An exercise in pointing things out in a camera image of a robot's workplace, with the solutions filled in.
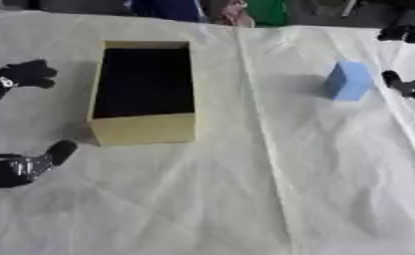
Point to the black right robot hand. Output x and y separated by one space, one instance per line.
411 87

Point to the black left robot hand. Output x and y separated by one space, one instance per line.
7 166

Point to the tan cardboard box black inside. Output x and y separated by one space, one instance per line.
142 94

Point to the light blue rectangular block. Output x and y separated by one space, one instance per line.
348 80

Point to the person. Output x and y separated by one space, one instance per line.
204 10

